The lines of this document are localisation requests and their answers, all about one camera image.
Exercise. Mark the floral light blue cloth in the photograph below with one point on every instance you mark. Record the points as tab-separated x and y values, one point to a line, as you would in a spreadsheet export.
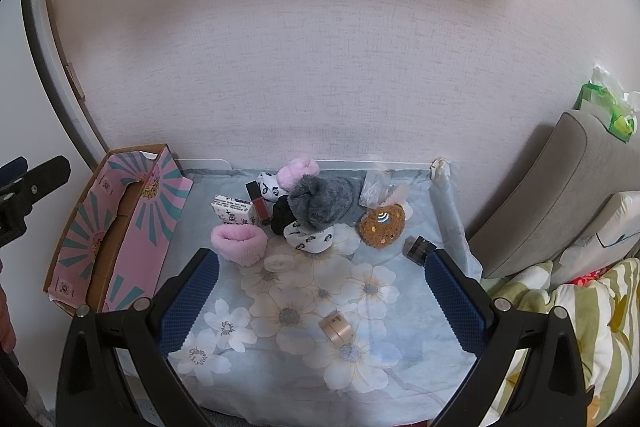
300	307

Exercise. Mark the pink fluffy wristband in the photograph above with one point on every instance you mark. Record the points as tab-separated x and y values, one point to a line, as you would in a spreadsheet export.
235	244

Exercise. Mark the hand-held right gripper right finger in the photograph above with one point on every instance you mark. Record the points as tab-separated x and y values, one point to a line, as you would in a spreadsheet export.
455	302

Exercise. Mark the white desk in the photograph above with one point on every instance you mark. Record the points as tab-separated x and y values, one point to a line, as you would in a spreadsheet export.
350	163

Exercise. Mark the white band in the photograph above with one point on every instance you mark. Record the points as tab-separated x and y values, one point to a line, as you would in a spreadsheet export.
280	264

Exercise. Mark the small white printed box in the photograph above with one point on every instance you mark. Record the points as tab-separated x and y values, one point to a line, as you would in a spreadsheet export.
232	209

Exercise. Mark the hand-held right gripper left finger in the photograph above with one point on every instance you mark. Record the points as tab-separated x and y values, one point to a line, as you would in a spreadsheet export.
195	297

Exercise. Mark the large panda print scrunchie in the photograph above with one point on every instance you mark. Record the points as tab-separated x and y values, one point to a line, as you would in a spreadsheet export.
310	239

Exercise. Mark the red lip gloss tube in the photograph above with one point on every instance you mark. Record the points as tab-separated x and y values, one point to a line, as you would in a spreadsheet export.
260	209

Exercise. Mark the grey fluffy scrunchie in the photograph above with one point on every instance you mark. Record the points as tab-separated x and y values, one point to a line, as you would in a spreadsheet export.
320	202

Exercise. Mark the green tissue pack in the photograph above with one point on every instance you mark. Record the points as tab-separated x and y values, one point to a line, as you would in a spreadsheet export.
607	107

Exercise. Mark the small black box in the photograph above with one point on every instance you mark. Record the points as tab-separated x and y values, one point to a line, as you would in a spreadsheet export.
419	252

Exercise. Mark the brown plush cookie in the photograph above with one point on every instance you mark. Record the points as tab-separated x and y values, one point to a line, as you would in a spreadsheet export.
382	227

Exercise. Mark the small panda print scrunchie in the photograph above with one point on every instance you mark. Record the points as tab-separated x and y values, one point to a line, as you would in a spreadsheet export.
272	189

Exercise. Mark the grey cushion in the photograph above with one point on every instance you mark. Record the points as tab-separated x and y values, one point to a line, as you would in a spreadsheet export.
540	207

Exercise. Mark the pink sunburst cardboard box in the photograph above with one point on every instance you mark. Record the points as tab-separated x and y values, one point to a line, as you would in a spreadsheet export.
142	227

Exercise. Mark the white pillow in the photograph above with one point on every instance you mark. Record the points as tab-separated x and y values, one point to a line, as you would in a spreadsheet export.
605	232

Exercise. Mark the gold tape roll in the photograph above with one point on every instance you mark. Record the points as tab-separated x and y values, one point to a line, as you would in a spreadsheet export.
336	331

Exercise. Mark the person's left hand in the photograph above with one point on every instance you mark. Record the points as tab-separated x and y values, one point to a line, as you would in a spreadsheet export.
5	307

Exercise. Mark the pink fluffy scrunchie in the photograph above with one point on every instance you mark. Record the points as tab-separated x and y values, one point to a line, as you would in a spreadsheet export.
300	170

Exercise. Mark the door hinge plate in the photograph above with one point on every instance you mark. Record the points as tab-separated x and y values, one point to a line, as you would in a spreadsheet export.
75	82

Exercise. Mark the white door frame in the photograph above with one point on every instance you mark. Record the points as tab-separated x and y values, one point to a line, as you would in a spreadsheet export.
55	72

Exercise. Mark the clear plastic bag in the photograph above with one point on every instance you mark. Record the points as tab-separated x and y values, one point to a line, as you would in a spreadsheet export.
377	187

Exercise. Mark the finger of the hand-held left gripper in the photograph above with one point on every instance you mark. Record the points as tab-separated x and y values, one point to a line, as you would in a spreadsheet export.
47	177
11	168

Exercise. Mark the black scrunchie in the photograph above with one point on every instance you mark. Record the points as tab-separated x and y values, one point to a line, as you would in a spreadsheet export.
282	217

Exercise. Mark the red patterned cloth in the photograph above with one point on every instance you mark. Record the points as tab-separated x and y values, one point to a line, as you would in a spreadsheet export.
587	281

